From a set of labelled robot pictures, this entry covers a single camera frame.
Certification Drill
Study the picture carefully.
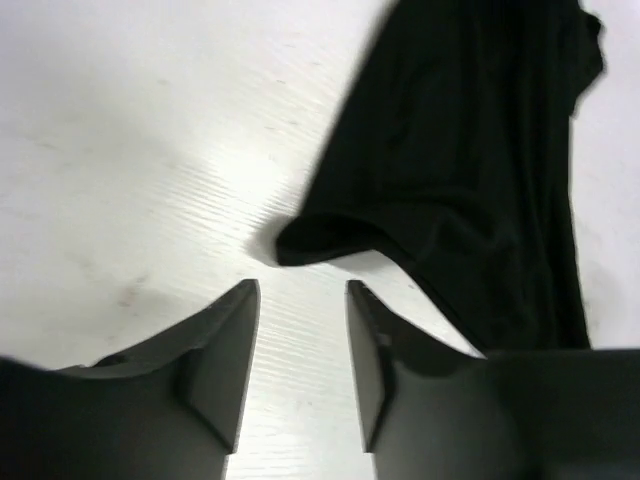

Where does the black tank top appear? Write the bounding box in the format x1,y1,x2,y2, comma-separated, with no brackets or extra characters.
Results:
275,1,604,352

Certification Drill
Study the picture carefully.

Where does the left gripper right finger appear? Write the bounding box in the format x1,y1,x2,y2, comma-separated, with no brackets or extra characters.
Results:
347,281,639,479

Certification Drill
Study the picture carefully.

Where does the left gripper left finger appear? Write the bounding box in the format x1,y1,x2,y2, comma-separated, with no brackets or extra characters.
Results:
1,279,260,480

